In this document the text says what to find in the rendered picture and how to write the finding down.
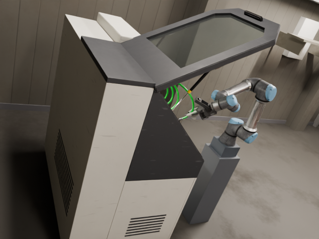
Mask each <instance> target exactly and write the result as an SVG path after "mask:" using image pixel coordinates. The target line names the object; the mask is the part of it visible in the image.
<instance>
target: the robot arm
mask: <svg viewBox="0 0 319 239"><path fill-rule="evenodd" d="M244 91H246V92H248V91H252V92H254V93H256V95H255V98H256V100H255V103H254V105H253V108H252V110H251V113H250V115H249V118H248V120H247V122H246V123H245V124H243V123H244V122H243V121H242V120H241V119H237V118H231V119H230V120H229V122H228V125H227V127H226V129H225V131H224V133H223V134H222V135H221V136H220V138H219V140H220V141H221V142H222V143H223V144H225V145H227V146H230V147H234V146H235V145H236V138H237V137H239V138H240V139H241V140H243V141H244V142H246V143H248V144H250V143H252V142H253V141H254V140H255V139H256V138H257V136H258V133H256V131H257V128H256V126H257V124H258V122H259V119H260V117H261V115H262V113H263V110H264V108H265V106H266V103H269V102H270V101H272V100H273V99H274V97H275V95H276V92H277V89H276V87H275V86H273V85H272V84H269V83H268V82H266V81H264V80H262V79H260V78H248V79H245V80H243V81H242V82H241V83H239V84H236V85H234V86H232V87H229V88H227V89H225V90H222V91H218V90H214V91H213V92H212V94H211V98H212V99H213V100H214V101H213V102H211V103H210V104H209V103H207V102H206V101H204V100H202V99H201V98H199V97H196V98H195V103H197V104H199V106H196V107H195V108H194V110H193V112H191V110H190V111H189V112H188V113H187V115H186V116H190V117H191V118H192V119H194V120H196V116H198V115H200V117H201V119H202V120H204V119H208V118H209V117H210V116H213V115H216V114H217V112H218V111H220V110H223V109H229V110H230V111H231V112H238V111H239V110H240V105H239V103H238V102H237V99H236V97H235V96H236V95H238V94H240V93H243V92H244Z"/></svg>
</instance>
